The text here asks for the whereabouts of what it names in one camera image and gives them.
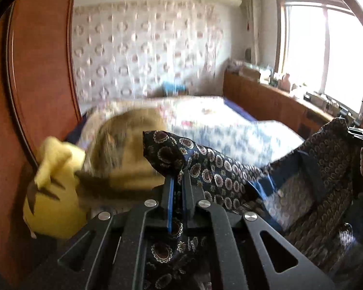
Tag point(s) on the window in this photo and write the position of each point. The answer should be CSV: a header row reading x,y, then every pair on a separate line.
x,y
320,51

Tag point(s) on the pink bottle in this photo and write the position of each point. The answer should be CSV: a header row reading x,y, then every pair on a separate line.
x,y
286,82

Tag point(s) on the flat cardboard box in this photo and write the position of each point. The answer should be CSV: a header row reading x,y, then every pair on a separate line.
x,y
251,72

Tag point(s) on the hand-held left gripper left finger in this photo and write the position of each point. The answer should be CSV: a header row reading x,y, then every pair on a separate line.
x,y
169,208

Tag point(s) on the wooden wardrobe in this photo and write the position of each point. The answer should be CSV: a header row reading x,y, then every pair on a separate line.
x,y
39,66

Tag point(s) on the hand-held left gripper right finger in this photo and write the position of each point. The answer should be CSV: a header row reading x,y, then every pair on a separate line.
x,y
185,201

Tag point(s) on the wooden cabinet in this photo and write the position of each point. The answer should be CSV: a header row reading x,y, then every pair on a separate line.
x,y
266,99

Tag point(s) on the cardboard box with blue bags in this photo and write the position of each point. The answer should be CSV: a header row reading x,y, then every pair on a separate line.
x,y
174,88

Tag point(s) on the navy bed sheet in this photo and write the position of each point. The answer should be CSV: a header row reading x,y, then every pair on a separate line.
x,y
239,108

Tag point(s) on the blue floral bed sheet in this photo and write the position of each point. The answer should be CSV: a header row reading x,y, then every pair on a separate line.
x,y
245,130

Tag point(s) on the navy patterned satin pajama top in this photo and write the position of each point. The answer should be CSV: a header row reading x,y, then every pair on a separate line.
x,y
217,169

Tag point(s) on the olive patterned pillow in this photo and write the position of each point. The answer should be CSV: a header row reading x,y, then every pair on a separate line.
x,y
130,145

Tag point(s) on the round wall ornament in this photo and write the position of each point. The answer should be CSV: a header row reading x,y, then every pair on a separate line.
x,y
248,53

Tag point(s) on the window curtain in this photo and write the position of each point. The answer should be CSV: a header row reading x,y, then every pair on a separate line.
x,y
254,21

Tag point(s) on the yellow plush toy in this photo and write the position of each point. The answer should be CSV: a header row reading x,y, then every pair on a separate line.
x,y
54,193

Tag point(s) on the circle patterned wall curtain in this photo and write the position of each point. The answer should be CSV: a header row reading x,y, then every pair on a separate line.
x,y
145,48

